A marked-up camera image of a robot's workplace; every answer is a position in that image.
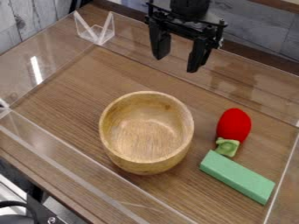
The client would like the clear acrylic tray enclosure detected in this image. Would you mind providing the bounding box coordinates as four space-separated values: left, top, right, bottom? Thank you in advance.
0 16 299 224

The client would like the light wooden bowl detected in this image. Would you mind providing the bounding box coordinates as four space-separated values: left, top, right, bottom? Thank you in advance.
97 91 195 175

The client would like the green rectangular foam block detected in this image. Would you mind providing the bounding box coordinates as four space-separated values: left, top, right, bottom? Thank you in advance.
199 150 276 205

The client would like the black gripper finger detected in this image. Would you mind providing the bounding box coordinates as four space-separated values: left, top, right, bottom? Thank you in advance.
187 38 211 73
148 19 172 60

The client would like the black cable lower left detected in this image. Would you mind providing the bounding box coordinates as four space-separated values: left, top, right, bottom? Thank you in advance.
0 200 39 224

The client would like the black metal bracket lower left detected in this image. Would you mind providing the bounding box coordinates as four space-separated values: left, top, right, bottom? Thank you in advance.
27 195 60 224

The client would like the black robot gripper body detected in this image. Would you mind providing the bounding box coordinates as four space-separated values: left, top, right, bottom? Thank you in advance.
146 0 228 48

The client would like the red plush strawberry green stem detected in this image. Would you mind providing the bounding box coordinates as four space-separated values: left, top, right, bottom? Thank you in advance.
215 108 252 158

